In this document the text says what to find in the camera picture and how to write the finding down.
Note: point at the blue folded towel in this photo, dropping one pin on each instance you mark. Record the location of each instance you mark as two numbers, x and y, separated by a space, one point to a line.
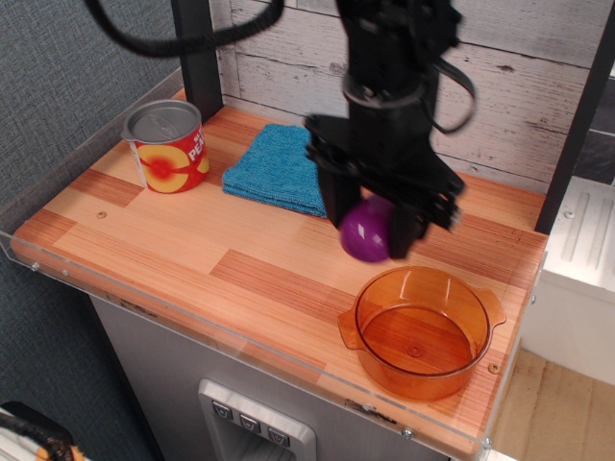
276 171

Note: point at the red peaches tin can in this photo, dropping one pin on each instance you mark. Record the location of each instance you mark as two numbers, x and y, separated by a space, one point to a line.
167 141

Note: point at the silver dispenser button panel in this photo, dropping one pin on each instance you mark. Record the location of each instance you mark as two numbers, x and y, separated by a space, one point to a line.
244 429

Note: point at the purple toy eggplant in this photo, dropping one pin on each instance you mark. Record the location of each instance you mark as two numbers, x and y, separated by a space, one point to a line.
364 230

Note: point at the black vertical post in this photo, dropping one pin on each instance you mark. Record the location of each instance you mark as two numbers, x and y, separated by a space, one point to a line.
200 71
587 105

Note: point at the stainless steel cabinet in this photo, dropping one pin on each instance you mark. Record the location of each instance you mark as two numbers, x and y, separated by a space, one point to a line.
164 368

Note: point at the black vertical post right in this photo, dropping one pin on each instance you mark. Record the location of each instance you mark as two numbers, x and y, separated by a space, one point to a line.
587 105

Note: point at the white toy sink counter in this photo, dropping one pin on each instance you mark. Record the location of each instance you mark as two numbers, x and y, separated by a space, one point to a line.
570 318

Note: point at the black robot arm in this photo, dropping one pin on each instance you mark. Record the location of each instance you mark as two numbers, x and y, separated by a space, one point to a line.
395 55

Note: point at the orange transparent plastic pot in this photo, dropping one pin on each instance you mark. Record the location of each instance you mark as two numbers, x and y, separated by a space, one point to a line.
419 332

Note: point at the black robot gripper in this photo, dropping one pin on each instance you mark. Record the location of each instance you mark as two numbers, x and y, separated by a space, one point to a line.
389 153

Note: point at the black vertical post left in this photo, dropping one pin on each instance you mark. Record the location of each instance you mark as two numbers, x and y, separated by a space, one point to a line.
200 71

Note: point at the clear acrylic edge guard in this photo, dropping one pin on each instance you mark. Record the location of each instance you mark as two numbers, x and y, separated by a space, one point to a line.
265 284

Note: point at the orange object bottom left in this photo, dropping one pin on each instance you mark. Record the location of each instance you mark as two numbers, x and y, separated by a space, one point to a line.
55 449

